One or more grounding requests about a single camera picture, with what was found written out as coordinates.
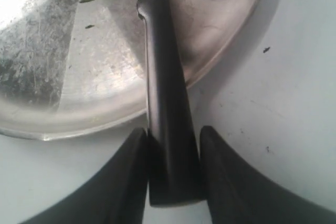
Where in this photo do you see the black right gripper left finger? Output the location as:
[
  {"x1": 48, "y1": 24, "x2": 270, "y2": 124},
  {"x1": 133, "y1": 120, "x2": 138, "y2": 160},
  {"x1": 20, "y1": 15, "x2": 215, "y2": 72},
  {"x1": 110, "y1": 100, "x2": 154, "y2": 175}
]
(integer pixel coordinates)
[{"x1": 26, "y1": 128, "x2": 148, "y2": 223}]

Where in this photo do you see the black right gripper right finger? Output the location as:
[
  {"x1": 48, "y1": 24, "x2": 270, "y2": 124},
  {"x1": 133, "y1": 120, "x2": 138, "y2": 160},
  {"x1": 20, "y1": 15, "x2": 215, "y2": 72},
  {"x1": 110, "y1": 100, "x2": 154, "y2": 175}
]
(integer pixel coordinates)
[{"x1": 200, "y1": 126, "x2": 333, "y2": 223}]

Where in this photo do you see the round steel plate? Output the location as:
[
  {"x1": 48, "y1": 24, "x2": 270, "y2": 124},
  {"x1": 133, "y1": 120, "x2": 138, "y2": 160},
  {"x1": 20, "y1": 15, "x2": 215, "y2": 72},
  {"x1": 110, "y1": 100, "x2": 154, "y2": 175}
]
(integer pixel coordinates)
[{"x1": 1, "y1": 0, "x2": 257, "y2": 141}]

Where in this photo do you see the black kitchen knife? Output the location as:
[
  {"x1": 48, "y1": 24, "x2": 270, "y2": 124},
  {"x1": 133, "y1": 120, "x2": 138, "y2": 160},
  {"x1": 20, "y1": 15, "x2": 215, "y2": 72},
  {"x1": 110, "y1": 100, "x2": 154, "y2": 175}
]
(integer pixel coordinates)
[{"x1": 136, "y1": 0, "x2": 204, "y2": 207}]

